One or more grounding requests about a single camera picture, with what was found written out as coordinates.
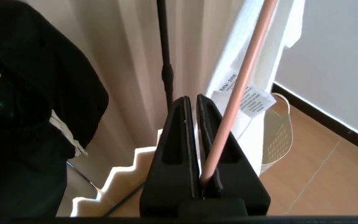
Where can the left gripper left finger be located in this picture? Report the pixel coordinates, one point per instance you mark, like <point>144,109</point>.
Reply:
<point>166,189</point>

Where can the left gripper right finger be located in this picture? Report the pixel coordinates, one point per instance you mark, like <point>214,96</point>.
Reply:
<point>244,189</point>

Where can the white garment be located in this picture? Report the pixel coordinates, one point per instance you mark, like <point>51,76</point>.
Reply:
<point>275,46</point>

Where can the black garment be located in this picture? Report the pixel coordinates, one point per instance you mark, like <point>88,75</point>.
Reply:
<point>26,77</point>

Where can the white laundry basket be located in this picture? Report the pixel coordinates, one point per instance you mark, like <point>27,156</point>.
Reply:
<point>278,140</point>

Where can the black clothes rack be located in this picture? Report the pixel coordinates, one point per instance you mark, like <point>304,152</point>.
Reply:
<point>165,62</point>

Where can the beige curtain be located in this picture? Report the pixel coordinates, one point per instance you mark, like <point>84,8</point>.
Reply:
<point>129,62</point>

